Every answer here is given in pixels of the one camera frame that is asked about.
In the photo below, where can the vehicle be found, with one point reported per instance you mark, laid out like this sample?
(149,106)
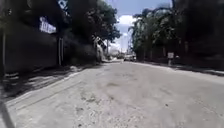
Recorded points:
(129,58)

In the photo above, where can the grey concrete road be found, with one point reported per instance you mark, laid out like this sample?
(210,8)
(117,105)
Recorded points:
(133,96)

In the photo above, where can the row of trees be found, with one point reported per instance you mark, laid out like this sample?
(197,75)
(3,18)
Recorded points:
(173,30)
(86,20)

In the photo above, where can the pole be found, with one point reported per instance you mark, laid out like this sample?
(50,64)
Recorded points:
(60,51)

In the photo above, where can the raised kerb strip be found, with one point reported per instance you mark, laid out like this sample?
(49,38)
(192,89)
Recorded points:
(186,67)

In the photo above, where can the small sign on post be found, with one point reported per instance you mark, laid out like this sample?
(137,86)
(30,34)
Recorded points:
(170,56)

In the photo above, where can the dark boundary wall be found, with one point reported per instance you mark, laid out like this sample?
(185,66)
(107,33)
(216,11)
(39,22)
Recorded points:
(26,50)

